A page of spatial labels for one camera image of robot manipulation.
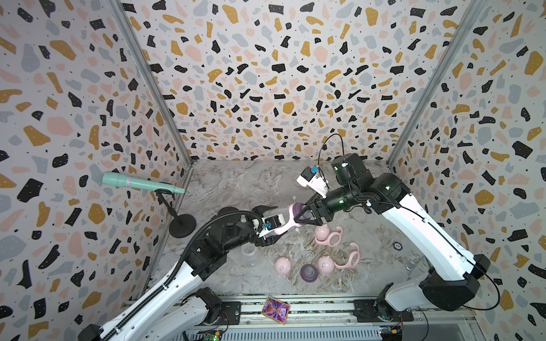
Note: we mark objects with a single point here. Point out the clear silicone nipple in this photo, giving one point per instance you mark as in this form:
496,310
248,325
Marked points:
308,256

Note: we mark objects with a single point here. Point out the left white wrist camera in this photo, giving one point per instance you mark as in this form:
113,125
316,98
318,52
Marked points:
270,224

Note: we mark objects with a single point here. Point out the colourful holographic card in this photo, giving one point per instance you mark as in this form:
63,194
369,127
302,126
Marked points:
276,310

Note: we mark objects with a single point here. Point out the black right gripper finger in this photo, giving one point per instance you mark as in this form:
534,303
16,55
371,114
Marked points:
301,206
308,218

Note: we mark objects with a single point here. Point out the right corner aluminium post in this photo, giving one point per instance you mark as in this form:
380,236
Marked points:
469,18

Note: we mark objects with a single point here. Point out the corner aluminium post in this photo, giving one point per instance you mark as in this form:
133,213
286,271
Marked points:
125,29
469,18

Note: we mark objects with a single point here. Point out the small clear baby bottle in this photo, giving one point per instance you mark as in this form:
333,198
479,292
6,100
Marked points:
250,256

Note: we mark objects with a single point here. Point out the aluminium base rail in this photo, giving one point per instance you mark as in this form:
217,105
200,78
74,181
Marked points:
332,317

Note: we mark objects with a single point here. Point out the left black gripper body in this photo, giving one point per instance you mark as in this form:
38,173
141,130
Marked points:
263,242

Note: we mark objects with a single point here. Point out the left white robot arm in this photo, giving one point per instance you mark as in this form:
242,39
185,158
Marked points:
179,301

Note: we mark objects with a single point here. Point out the mint green microphone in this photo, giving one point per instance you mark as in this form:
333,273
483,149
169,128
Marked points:
119,180

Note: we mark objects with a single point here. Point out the black microphone stand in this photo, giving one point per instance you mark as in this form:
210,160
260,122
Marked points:
182,225

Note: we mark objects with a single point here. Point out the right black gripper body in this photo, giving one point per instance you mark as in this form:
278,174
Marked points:
340,201

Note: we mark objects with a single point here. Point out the purple bottle collar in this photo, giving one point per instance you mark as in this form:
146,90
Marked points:
298,212
309,273

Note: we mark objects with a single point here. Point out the pink bottle cap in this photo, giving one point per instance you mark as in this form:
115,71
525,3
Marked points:
283,266
326,265

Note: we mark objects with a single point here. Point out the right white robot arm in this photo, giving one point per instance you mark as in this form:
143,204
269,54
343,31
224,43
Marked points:
453,276

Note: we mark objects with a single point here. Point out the left corner aluminium post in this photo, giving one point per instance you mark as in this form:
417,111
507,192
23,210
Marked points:
125,29

